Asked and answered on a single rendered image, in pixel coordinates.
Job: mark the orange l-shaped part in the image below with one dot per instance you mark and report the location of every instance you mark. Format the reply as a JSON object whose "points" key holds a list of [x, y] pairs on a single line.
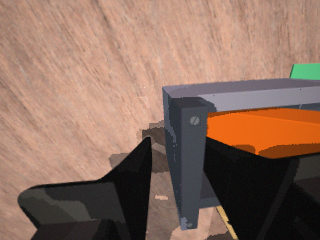
{"points": [[271, 132]]}

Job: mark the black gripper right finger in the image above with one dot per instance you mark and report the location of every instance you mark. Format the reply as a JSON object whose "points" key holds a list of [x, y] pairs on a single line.
{"points": [[251, 188]]}

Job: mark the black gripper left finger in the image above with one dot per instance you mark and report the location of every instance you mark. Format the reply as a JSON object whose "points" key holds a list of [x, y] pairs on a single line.
{"points": [[122, 195]]}

